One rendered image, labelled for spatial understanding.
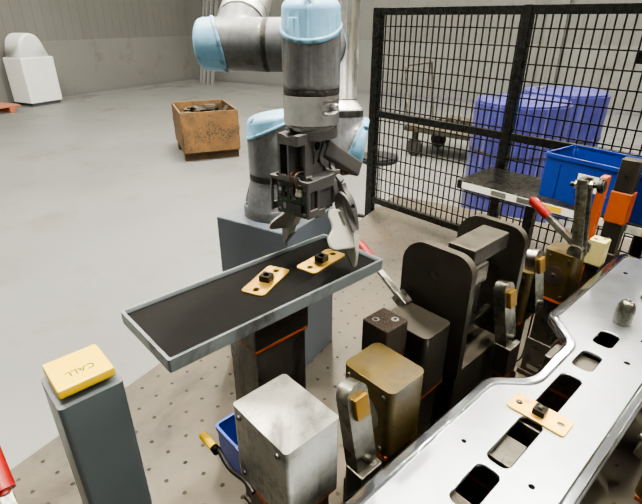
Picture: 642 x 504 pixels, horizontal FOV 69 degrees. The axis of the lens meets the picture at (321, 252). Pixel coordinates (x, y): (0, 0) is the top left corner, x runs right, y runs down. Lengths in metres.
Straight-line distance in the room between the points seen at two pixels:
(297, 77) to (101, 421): 0.47
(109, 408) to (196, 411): 0.58
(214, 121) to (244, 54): 5.01
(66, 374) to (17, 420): 1.85
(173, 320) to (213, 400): 0.57
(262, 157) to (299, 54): 0.45
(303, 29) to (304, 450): 0.48
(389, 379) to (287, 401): 0.15
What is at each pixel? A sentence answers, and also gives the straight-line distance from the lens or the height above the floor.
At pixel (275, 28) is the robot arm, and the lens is 0.73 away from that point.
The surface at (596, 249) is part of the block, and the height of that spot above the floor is 1.05.
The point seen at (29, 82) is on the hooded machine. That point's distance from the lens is 10.81.
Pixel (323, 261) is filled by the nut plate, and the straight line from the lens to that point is 0.74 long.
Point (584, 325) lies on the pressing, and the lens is 1.01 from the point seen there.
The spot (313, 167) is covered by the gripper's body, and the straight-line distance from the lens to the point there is 0.66.
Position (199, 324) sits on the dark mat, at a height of 1.16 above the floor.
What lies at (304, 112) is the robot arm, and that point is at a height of 1.40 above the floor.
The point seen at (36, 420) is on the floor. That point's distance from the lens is 2.41.
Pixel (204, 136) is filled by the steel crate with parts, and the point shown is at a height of 0.29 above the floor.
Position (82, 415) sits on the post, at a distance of 0.60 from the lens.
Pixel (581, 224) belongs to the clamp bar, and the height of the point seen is 1.12.
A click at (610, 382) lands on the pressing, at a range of 0.89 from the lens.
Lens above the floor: 1.51
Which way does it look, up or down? 26 degrees down
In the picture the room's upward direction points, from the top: straight up
